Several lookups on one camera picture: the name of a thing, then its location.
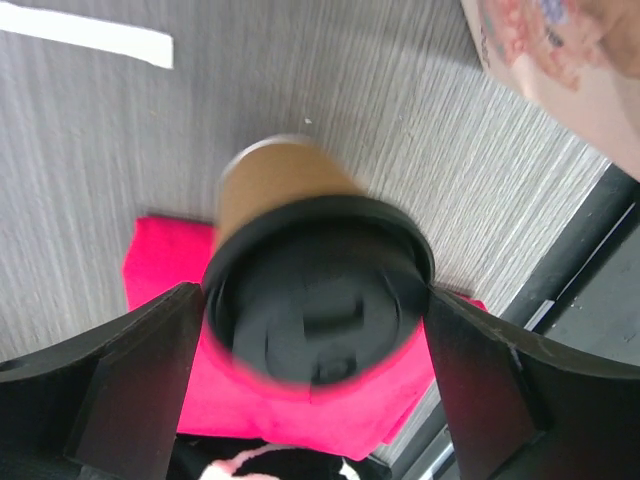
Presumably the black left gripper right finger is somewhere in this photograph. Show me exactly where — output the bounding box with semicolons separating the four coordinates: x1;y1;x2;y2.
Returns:
424;288;639;479

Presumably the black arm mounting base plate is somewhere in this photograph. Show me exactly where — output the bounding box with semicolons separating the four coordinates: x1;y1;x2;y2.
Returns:
392;167;639;479

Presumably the red folded cloth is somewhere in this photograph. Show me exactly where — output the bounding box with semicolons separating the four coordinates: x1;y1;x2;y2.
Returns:
121;214;489;461

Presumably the brown paper coffee cup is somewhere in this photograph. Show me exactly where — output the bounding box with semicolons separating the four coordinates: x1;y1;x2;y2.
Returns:
217;134;365;244

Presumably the black plastic cup lid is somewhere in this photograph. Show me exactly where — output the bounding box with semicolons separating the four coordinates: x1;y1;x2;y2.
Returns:
203;195;434;387

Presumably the white wrapped straw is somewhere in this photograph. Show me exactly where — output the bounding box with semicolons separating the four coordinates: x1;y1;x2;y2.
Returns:
1;1;174;70

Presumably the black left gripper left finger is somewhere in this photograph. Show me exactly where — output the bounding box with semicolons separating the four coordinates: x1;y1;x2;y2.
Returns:
1;283;203;479

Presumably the brown paper takeout bag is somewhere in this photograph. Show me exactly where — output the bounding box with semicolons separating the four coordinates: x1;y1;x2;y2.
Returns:
462;1;639;178

